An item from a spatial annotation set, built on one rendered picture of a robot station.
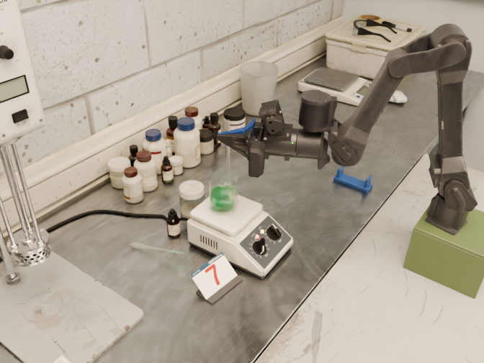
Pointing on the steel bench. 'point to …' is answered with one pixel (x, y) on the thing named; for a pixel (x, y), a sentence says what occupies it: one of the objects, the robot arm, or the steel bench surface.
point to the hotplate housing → (231, 245)
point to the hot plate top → (247, 206)
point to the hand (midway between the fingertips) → (235, 137)
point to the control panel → (273, 247)
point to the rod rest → (353, 181)
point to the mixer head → (16, 78)
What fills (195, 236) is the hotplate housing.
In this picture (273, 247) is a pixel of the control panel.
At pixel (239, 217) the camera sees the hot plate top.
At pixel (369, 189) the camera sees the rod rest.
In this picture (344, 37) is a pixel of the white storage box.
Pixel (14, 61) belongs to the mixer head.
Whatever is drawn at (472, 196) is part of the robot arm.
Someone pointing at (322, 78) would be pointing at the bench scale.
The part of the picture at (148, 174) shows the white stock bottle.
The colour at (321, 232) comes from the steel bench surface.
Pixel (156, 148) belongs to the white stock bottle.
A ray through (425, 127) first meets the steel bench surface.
